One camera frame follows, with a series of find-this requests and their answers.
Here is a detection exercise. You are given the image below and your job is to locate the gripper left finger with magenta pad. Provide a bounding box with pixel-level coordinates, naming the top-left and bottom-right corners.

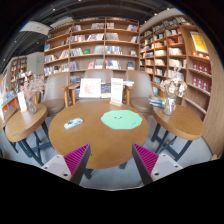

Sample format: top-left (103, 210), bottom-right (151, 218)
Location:
top-left (42, 144), bottom-right (91, 185)

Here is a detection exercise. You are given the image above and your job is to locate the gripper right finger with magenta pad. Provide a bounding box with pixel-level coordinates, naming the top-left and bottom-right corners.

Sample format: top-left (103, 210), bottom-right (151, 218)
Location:
top-left (132, 144), bottom-right (182, 185)

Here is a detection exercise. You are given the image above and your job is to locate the white computer mouse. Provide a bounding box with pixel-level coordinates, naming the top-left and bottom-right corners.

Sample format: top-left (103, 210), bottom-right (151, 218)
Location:
top-left (64, 118), bottom-right (83, 129)

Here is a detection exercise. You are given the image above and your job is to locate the green round mouse pad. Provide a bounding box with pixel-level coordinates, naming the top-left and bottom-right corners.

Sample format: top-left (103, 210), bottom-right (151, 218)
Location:
top-left (101, 110), bottom-right (142, 130)

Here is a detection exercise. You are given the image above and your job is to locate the round wooden right table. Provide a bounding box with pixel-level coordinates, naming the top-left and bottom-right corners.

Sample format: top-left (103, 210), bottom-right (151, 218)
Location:
top-left (151, 104), bottom-right (204, 161)

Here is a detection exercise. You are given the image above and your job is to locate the round wooden table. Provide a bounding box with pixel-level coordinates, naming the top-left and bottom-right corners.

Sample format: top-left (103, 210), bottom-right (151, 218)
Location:
top-left (151, 104), bottom-right (204, 161)
top-left (5, 104), bottom-right (51, 166)
top-left (49, 101), bottom-right (148, 169)

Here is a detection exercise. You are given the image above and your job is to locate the round wooden centre table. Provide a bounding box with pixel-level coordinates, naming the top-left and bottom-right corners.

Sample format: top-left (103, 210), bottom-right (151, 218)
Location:
top-left (49, 101), bottom-right (148, 169)

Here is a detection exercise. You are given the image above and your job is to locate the stack of books on chair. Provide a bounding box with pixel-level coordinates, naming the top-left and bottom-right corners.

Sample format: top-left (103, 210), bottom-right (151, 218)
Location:
top-left (148, 96), bottom-right (165, 107)

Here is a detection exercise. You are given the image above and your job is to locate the round wooden left table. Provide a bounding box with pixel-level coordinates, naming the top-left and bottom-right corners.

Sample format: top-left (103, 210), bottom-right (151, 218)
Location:
top-left (5, 104), bottom-right (51, 166)

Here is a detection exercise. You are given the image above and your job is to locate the beige armchair left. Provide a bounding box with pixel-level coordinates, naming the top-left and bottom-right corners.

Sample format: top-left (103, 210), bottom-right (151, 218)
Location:
top-left (42, 72), bottom-right (69, 116)

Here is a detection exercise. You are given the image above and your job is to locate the beige armchair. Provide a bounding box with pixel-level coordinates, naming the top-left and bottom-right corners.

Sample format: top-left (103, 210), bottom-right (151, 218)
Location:
top-left (84, 69), bottom-right (113, 83)
top-left (125, 69), bottom-right (156, 114)
top-left (42, 72), bottom-right (69, 116)

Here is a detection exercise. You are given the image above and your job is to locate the beige armchair right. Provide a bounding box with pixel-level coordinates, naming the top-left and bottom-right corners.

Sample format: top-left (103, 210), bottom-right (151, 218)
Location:
top-left (125, 69), bottom-right (156, 114)

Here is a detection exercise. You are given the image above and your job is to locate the white picture display board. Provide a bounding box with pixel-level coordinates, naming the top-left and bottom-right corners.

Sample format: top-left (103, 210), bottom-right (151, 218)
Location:
top-left (79, 78), bottom-right (101, 98)

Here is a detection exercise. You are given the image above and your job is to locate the glass vase with dried flowers right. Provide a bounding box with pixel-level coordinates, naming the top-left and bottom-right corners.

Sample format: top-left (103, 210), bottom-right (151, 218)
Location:
top-left (160, 67), bottom-right (187, 115)

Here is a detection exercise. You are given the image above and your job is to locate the glass vase with dried flowers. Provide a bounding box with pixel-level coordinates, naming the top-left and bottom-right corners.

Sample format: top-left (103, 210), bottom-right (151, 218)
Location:
top-left (160, 67), bottom-right (187, 115)
top-left (21, 76), bottom-right (44, 115)

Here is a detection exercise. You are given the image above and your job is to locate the small white sign left table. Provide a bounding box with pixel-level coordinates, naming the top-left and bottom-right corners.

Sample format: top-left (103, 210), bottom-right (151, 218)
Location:
top-left (17, 91), bottom-right (27, 112)

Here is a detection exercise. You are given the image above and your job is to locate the white red standing sign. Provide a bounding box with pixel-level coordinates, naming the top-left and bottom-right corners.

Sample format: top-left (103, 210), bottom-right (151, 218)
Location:
top-left (110, 78), bottom-right (123, 106)

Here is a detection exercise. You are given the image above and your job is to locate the glass vase with dried flowers left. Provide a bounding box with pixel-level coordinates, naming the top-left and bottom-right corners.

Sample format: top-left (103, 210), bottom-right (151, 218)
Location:
top-left (21, 76), bottom-right (44, 115)

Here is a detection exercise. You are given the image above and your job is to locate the beige armchair centre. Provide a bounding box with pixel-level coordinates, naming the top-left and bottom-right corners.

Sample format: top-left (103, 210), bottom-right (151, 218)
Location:
top-left (84, 69), bottom-right (113, 83)

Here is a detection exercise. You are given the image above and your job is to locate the wooden bookshelf far left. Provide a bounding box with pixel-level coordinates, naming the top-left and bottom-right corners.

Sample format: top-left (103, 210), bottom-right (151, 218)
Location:
top-left (10, 56), bottom-right (27, 90)

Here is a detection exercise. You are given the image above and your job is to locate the wooden bookshelf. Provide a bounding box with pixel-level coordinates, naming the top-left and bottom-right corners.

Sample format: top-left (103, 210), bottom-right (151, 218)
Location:
top-left (139, 9), bottom-right (224, 156)
top-left (10, 56), bottom-right (27, 90)
top-left (44, 17), bottom-right (140, 76)

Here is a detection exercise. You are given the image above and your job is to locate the wooden bookshelf centre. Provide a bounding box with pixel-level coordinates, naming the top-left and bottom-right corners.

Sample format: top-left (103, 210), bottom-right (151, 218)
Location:
top-left (44, 17), bottom-right (140, 76)

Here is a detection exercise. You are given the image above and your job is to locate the wooden bookshelf right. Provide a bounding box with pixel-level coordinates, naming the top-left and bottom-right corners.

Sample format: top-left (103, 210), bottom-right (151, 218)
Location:
top-left (139, 9), bottom-right (224, 156)

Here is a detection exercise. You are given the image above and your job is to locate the yellow poster on shelf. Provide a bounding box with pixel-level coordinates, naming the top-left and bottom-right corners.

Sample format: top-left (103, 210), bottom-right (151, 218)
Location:
top-left (190, 31), bottom-right (207, 53)

